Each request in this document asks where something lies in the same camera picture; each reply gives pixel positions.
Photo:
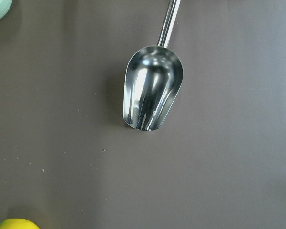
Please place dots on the steel ice scoop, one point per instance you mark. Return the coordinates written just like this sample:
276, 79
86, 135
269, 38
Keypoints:
153, 79

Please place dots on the whole yellow lemon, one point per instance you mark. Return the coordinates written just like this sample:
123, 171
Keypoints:
16, 223

